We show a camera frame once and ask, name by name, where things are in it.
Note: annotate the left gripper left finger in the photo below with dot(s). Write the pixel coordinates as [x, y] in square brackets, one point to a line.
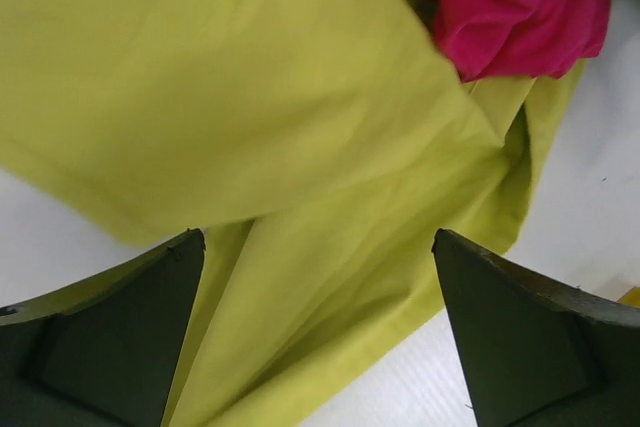
[102, 351]

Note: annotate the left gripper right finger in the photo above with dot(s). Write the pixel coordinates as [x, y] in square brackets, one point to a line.
[535, 351]

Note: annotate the yellow-green cloth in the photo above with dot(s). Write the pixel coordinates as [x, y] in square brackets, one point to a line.
[318, 145]

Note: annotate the pink red cloth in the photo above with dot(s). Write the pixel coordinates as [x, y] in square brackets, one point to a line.
[532, 38]

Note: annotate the yellow cube block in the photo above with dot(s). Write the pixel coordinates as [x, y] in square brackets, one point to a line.
[631, 297]

